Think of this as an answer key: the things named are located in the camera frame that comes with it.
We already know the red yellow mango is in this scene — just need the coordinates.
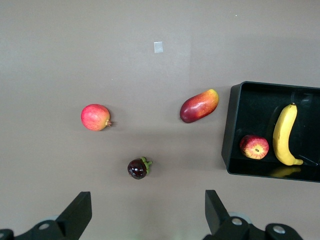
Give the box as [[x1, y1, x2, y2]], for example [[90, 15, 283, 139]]
[[179, 88, 220, 124]]

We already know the yellow banana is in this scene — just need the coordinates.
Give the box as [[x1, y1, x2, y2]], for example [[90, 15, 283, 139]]
[[272, 102, 304, 166]]

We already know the black plastic box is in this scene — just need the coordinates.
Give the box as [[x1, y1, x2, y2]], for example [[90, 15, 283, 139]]
[[221, 80, 320, 183]]

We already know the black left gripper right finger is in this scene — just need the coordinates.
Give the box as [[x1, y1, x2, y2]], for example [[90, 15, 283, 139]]
[[202, 189, 267, 240]]

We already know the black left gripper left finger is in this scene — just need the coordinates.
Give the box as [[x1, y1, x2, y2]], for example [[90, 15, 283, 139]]
[[13, 191, 93, 240]]

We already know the dark purple mangosteen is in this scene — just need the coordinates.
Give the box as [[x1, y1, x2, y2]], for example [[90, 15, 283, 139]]
[[127, 156, 153, 180]]

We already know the red yellow apple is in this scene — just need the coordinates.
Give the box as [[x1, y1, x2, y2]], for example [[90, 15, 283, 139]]
[[239, 134, 270, 160]]

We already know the red pomegranate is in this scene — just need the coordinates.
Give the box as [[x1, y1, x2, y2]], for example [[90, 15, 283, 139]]
[[80, 103, 116, 132]]

